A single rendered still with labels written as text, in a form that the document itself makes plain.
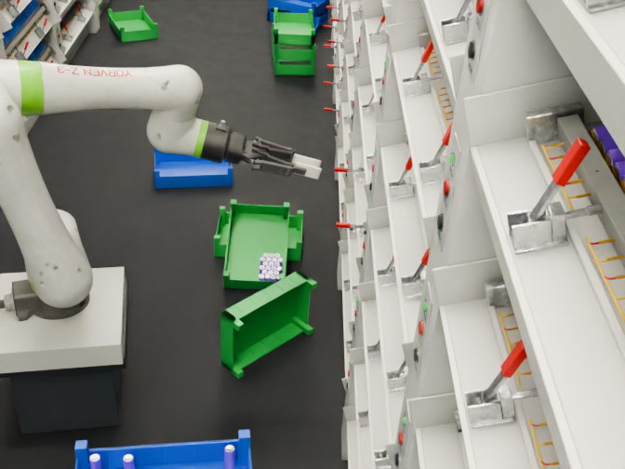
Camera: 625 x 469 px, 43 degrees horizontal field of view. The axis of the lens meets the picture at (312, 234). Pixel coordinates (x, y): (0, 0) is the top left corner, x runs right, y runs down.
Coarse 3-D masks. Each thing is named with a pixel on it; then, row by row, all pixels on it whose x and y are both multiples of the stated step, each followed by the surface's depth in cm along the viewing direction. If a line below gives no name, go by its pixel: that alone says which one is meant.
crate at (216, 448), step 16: (240, 432) 141; (80, 448) 136; (112, 448) 140; (128, 448) 140; (144, 448) 140; (160, 448) 141; (176, 448) 141; (192, 448) 142; (208, 448) 143; (240, 448) 141; (80, 464) 138; (112, 464) 142; (144, 464) 143; (160, 464) 143; (176, 464) 144; (192, 464) 144; (208, 464) 144; (240, 464) 144
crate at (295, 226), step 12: (228, 216) 289; (300, 216) 287; (288, 228) 291; (300, 228) 290; (216, 240) 271; (288, 240) 285; (300, 240) 272; (216, 252) 274; (288, 252) 274; (300, 252) 274
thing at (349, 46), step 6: (348, 42) 288; (348, 48) 289; (348, 54) 290; (354, 54) 289; (348, 60) 285; (348, 66) 281; (354, 66) 275; (348, 72) 277; (348, 78) 273; (354, 78) 272; (348, 84) 269; (354, 84) 268; (348, 90) 265; (348, 120) 239
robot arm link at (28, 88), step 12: (0, 60) 163; (12, 60) 165; (24, 60) 166; (0, 72) 161; (12, 72) 162; (24, 72) 164; (36, 72) 165; (12, 84) 162; (24, 84) 163; (36, 84) 164; (12, 96) 162; (24, 96) 164; (36, 96) 165; (24, 108) 165; (36, 108) 167
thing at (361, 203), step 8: (352, 136) 231; (360, 136) 231; (352, 144) 233; (360, 144) 233; (352, 152) 231; (360, 152) 230; (352, 160) 227; (360, 160) 226; (360, 184) 216; (360, 192) 212; (360, 200) 209; (360, 208) 206; (360, 216) 203; (360, 240) 195; (360, 248) 192; (360, 256) 189; (360, 264) 182
